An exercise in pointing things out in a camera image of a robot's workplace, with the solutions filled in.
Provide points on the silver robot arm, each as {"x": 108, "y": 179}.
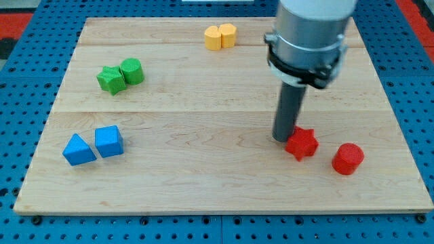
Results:
{"x": 306, "y": 46}

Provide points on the blue cube block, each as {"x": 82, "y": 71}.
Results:
{"x": 108, "y": 141}

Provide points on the light wooden board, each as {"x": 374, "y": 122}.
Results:
{"x": 197, "y": 131}

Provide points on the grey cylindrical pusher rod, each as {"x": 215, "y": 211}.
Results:
{"x": 288, "y": 107}

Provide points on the red star block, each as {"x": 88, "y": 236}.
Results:
{"x": 302, "y": 143}

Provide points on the yellow block right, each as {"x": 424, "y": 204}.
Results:
{"x": 228, "y": 35}

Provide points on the green cylinder block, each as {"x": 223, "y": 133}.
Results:
{"x": 132, "y": 71}

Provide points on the green star block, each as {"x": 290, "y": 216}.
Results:
{"x": 111, "y": 80}

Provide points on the red cylinder block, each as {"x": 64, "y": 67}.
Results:
{"x": 347, "y": 159}

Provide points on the blue triangular block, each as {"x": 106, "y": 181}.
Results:
{"x": 77, "y": 151}

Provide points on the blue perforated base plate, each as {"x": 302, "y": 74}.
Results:
{"x": 399, "y": 42}

